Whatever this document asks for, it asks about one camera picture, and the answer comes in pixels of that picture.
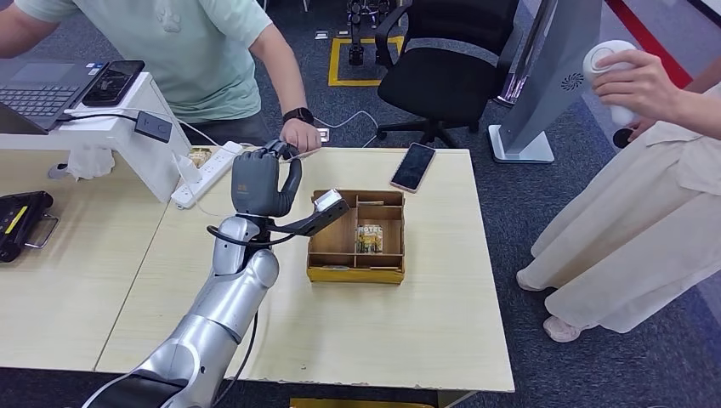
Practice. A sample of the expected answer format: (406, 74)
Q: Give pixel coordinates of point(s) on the gold snack packet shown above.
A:
(200, 157)

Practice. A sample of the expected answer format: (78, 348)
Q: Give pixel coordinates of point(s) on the black office chair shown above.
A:
(439, 84)

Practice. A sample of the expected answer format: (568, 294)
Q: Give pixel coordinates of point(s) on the white charger plug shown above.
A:
(186, 168)

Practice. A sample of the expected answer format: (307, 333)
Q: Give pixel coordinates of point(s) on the brown cardboard organizer box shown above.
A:
(335, 236)

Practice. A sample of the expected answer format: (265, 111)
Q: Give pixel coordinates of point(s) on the person's right hand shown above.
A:
(642, 125)

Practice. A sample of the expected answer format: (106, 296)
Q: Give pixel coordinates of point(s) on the beige shoe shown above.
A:
(526, 281)
(559, 330)

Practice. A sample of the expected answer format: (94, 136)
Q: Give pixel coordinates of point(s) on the standing humanoid robot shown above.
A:
(356, 53)

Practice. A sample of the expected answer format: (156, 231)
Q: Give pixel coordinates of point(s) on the crumpled white plastic bag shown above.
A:
(90, 162)

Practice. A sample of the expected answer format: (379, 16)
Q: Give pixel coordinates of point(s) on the dark grey laptop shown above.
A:
(39, 90)

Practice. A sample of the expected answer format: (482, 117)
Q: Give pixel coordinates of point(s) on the person's left hand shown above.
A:
(301, 138)
(642, 84)

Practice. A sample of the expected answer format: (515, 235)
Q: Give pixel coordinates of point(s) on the black payment terminal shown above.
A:
(22, 217)

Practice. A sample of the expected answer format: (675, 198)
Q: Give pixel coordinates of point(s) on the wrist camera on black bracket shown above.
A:
(328, 200)

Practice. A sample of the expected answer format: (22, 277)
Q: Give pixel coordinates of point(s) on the person's right forearm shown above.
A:
(14, 34)

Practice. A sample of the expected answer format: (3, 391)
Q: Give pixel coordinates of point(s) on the person's left forearm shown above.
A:
(281, 73)
(701, 115)

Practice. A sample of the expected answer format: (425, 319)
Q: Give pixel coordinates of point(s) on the grey kiosk display stand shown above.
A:
(552, 67)

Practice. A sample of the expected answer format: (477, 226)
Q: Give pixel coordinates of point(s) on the hotel room key card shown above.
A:
(368, 239)

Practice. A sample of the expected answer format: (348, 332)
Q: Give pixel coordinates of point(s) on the smartphone with pink case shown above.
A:
(413, 167)

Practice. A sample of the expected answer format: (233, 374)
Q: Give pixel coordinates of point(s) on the white power strip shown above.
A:
(211, 172)

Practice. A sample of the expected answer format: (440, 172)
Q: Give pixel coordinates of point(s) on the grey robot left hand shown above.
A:
(256, 186)

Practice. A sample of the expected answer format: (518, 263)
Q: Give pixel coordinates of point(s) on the white handheld controller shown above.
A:
(600, 56)

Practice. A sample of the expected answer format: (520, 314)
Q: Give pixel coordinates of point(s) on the black wristwatch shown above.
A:
(298, 115)

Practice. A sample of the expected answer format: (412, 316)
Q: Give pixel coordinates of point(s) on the person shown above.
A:
(631, 225)
(169, 62)

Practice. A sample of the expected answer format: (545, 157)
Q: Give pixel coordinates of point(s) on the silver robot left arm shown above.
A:
(225, 304)

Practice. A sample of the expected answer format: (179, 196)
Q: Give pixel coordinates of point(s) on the black round disc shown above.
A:
(621, 138)

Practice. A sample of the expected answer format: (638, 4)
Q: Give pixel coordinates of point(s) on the yellow floor tape square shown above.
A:
(333, 62)

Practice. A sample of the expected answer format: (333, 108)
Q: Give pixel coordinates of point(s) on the black adapter box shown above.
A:
(153, 126)

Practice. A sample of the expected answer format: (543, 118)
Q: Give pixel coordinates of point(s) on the steel floor socket box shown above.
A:
(324, 134)

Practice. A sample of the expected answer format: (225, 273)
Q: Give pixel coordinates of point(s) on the white desk riser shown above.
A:
(112, 135)

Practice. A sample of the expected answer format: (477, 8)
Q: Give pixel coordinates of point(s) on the black smartphone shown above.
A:
(112, 83)

